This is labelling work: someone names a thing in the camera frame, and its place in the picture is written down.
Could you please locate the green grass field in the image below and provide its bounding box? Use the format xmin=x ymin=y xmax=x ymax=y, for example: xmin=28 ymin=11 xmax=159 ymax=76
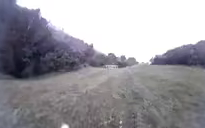
xmin=0 ymin=63 xmax=205 ymax=128

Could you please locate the wood of dark trees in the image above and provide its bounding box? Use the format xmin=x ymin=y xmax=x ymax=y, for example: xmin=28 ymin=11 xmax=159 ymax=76
xmin=0 ymin=0 xmax=140 ymax=80
xmin=149 ymin=37 xmax=205 ymax=70

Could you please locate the robot's own part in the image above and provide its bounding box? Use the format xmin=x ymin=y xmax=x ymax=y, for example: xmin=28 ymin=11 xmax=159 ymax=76
xmin=60 ymin=123 xmax=71 ymax=128

